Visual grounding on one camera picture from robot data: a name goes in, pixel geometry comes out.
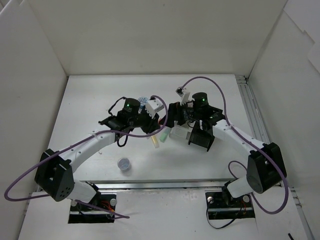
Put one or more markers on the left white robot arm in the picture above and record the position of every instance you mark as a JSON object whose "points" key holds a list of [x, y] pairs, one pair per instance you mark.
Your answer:
{"points": [[55, 173]]}

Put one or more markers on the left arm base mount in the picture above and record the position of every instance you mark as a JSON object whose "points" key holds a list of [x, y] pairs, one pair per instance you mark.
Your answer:
{"points": [[83, 214]]}

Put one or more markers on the aluminium right rail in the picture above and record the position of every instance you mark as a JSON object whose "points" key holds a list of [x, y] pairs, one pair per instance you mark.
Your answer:
{"points": [[259, 130]]}

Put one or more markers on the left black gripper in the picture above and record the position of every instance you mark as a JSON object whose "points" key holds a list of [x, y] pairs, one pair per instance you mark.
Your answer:
{"points": [[152, 124]]}

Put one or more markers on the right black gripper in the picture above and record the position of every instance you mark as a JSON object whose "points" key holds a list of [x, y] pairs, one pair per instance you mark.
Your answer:
{"points": [[172, 115]]}

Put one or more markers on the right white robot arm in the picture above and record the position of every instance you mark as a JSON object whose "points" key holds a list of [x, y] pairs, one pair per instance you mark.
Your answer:
{"points": [[265, 165]]}

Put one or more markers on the small clear glitter jar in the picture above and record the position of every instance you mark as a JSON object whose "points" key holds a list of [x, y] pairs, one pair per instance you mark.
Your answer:
{"points": [[124, 164]]}

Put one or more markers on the black slotted pen holder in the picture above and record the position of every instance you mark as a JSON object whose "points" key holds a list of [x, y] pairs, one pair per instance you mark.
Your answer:
{"points": [[202, 131]]}

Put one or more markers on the yellow highlighter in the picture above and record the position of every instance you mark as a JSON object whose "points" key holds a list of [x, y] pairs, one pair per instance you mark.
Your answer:
{"points": [[155, 141]]}

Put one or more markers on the aluminium rail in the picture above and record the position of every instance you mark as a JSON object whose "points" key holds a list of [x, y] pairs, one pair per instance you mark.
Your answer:
{"points": [[117, 185], [259, 130]]}

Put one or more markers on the aluminium front rail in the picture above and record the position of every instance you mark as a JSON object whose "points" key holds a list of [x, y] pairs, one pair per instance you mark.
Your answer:
{"points": [[117, 185]]}

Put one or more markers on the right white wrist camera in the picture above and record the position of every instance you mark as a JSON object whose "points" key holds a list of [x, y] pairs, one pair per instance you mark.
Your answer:
{"points": [[184, 94]]}

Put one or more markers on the green highlighter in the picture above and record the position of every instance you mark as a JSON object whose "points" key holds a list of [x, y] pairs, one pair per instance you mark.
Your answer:
{"points": [[164, 134]]}

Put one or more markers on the white slotted pen holder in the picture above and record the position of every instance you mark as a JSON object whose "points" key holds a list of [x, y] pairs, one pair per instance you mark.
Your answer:
{"points": [[180, 132]]}

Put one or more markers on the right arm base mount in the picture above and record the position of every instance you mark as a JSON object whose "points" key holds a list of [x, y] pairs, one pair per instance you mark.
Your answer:
{"points": [[222, 209]]}

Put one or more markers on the blue lidded jar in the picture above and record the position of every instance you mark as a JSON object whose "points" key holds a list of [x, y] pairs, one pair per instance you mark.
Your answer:
{"points": [[143, 101]]}

